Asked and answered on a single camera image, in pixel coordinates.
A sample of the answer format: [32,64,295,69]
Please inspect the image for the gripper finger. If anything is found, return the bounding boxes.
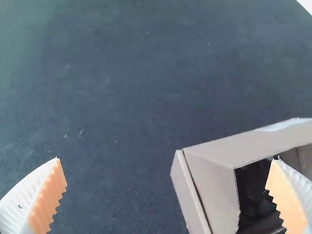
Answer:
[265,156,312,234]
[0,156,68,234]

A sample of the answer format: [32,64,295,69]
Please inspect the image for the cardboard box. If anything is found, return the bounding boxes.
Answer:
[170,117,312,234]

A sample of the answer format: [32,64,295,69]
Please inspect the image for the black mat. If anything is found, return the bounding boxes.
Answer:
[0,0,312,234]

